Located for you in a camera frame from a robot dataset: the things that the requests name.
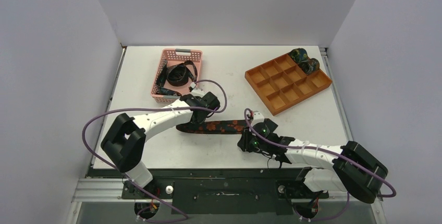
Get black orange floral tie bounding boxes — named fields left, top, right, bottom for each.
left=176, top=120, right=247, bottom=134

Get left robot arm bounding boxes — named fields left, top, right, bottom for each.
left=101, top=92, right=220, bottom=198

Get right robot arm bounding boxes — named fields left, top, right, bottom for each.
left=237, top=119, right=388, bottom=204

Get dark tie in basket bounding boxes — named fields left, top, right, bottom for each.
left=155, top=60, right=198, bottom=96

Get pink plastic basket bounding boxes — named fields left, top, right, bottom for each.
left=151, top=48, right=203, bottom=103

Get orange divided tray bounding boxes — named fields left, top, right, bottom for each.
left=244, top=50, right=332, bottom=116

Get rolled dark floral tie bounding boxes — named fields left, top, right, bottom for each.
left=298, top=58, right=320, bottom=76

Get rolled blue green tie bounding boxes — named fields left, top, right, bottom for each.
left=288, top=48, right=309, bottom=64

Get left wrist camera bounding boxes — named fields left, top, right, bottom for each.
left=189, top=82, right=205, bottom=97

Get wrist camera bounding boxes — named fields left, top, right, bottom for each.
left=189, top=82, right=205, bottom=97
left=251, top=111, right=265, bottom=126

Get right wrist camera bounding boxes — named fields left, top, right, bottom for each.
left=251, top=111, right=265, bottom=126

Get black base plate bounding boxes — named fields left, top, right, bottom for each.
left=120, top=168, right=332, bottom=216

